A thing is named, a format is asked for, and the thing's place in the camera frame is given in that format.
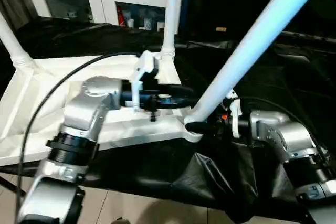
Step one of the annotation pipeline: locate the black table mat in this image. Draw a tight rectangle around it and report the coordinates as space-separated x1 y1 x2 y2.
0 17 336 222

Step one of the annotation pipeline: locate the silver metal rod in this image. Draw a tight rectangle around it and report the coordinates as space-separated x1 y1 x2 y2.
278 31 336 46

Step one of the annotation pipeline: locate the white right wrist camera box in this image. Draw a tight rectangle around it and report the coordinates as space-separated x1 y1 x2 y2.
225 90 243 140

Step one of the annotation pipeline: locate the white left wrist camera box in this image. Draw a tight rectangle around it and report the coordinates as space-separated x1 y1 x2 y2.
129 50 160 113

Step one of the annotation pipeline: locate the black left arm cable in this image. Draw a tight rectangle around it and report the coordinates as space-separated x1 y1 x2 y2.
15 52 141 214

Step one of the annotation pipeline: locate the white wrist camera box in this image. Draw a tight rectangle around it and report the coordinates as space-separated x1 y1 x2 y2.
129 50 160 113
225 90 243 140

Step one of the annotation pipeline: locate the white plastic table top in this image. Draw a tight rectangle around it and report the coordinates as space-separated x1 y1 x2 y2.
0 52 204 167

